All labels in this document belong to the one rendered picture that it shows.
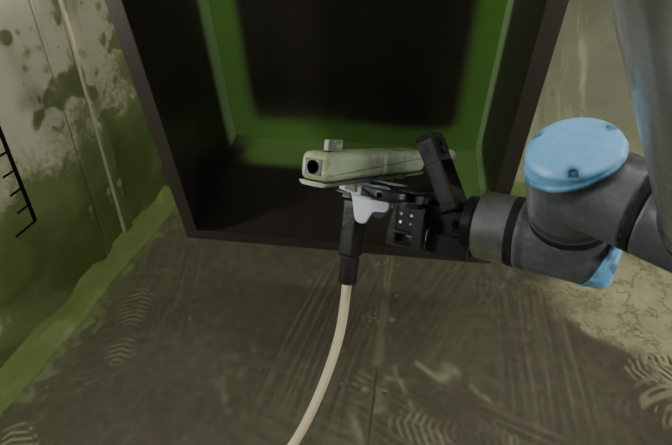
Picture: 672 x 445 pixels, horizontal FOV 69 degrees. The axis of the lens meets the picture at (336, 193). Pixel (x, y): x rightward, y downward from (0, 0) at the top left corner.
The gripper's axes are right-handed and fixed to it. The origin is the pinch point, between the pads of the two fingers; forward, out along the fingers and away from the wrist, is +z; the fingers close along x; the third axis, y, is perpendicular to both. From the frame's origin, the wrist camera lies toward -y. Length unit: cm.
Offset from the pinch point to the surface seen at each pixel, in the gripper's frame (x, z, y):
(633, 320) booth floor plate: 91, -41, 39
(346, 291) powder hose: -0.7, -1.5, 17.4
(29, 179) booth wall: -5, 91, 15
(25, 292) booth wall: -8, 88, 44
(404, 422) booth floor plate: 31, -2, 57
